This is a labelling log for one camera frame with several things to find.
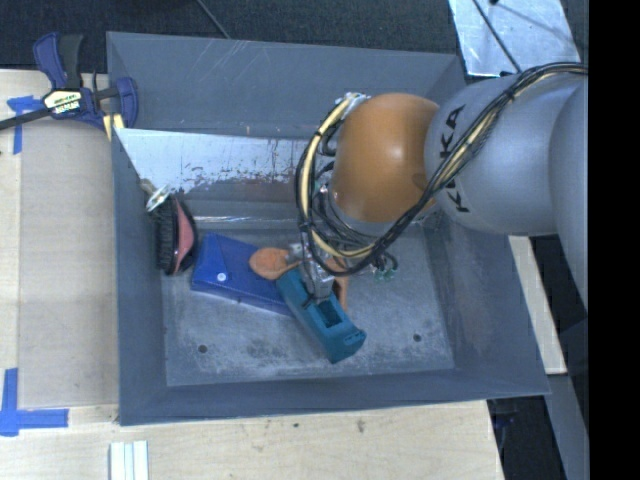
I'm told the black and pink brush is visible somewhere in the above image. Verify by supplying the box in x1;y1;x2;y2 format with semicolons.
144;179;199;277

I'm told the grey metal bin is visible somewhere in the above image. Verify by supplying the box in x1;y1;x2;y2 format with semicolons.
105;31;552;427

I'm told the pale wood flat board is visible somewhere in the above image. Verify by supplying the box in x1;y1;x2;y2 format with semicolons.
17;111;121;410

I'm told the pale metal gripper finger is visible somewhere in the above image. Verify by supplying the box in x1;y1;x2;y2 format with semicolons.
304;263;335;315
286;240;307;270

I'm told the teal plastic box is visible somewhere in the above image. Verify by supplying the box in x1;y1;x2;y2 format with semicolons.
275;266;368;365

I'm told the blue flat case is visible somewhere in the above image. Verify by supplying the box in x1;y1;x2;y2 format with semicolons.
189;231;297;318

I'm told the orange soft toy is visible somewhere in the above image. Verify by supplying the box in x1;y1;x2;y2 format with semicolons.
248;246;351;313

